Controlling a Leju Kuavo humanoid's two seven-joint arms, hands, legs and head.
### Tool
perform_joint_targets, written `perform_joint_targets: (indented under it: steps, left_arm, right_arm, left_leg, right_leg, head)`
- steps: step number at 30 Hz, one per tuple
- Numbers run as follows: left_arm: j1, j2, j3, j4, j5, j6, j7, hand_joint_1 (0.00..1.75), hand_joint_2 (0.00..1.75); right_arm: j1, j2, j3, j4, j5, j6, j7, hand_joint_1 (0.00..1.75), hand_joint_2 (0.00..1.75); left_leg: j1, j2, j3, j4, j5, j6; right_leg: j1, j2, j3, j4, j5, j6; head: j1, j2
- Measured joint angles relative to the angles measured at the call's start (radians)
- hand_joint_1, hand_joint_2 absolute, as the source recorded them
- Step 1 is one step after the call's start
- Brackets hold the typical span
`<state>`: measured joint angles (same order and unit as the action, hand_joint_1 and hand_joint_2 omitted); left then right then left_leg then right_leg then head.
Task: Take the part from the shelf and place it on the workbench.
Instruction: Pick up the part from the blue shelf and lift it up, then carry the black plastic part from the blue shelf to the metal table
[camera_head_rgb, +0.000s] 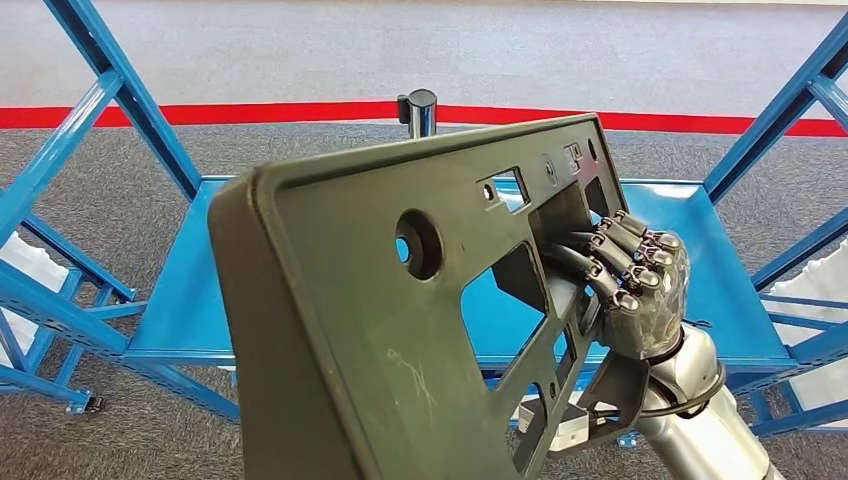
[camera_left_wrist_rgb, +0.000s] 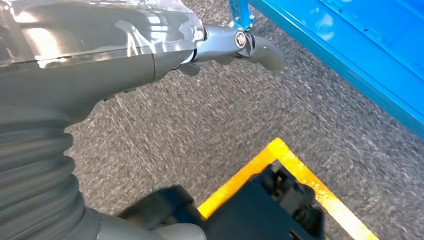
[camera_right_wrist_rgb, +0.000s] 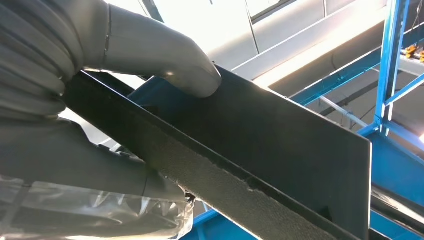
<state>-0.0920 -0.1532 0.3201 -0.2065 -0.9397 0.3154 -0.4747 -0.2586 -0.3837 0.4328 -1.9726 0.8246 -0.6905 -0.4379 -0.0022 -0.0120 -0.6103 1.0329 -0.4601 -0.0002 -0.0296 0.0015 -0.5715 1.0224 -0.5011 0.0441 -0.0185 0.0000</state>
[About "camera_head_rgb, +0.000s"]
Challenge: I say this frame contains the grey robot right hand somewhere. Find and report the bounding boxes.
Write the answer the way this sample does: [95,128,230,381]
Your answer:
[543,209,692,363]

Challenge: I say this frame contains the black plastic panel part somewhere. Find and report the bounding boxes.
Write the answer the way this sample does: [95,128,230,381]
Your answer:
[207,113,629,480]

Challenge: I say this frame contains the red barrier belt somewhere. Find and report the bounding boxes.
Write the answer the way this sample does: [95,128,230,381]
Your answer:
[0,100,848,139]

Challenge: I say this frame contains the dark grey camera bracket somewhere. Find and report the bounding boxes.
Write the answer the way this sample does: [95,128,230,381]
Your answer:
[546,349,652,460]

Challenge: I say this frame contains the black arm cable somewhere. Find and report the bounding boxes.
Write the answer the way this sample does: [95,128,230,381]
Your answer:
[634,360,728,420]

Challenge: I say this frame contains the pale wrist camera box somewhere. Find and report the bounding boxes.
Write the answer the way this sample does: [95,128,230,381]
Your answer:
[517,398,591,454]

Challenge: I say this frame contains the chrome stanchion post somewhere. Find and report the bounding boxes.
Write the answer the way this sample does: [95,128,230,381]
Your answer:
[396,88,439,140]

